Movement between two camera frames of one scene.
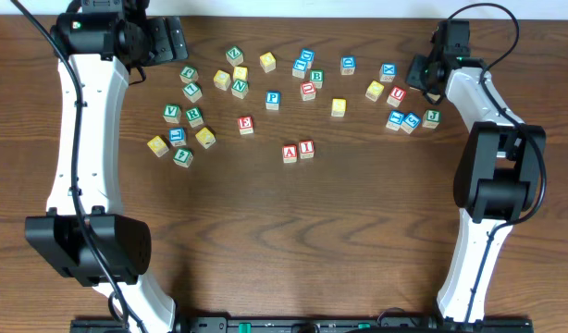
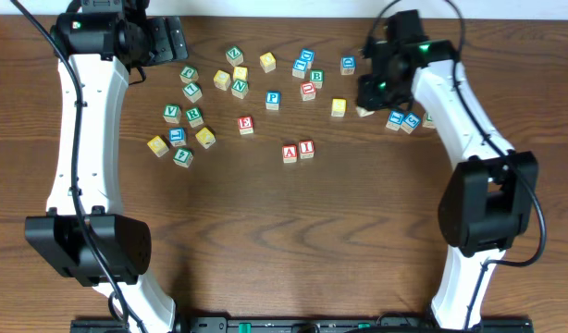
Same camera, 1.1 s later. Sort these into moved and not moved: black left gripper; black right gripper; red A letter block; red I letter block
Moved: black right gripper
Not moved: red A letter block; red I letter block; black left gripper
